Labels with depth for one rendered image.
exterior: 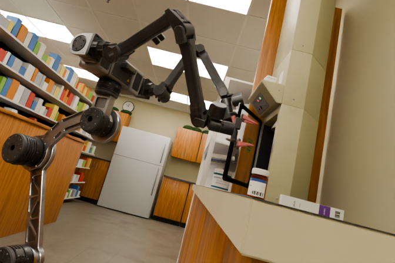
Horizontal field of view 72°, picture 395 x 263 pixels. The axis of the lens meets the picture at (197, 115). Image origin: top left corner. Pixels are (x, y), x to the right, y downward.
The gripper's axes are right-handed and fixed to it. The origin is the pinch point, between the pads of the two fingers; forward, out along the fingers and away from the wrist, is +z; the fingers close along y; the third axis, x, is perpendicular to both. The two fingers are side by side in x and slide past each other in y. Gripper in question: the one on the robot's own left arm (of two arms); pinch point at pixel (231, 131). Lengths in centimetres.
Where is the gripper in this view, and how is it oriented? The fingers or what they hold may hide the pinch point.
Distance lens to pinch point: 147.1
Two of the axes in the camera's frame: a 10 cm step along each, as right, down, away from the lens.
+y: -8.4, 3.5, 4.1
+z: 1.3, 8.7, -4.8
